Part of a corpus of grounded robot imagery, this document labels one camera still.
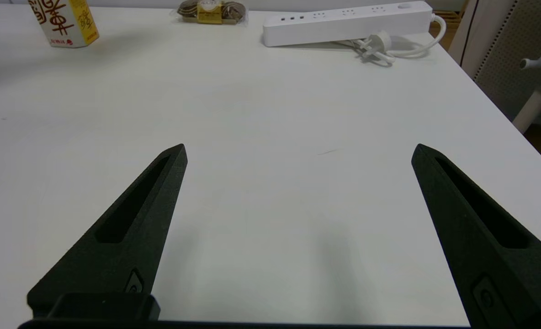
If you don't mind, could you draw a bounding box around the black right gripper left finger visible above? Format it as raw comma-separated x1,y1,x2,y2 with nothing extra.
27,143,188,319

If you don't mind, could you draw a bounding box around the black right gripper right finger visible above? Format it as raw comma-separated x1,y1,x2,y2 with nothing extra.
411,143,541,329

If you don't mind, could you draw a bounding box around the tall yellow chips box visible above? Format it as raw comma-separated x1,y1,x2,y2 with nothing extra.
27,0,100,48

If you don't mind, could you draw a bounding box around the packaged brown snack yellow label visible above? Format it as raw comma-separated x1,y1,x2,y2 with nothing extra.
176,0,248,25

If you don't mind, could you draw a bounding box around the white power strip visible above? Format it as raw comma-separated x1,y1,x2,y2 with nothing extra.
262,1,434,48

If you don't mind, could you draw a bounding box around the white power strip cable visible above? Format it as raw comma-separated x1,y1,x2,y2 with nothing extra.
337,14,447,67

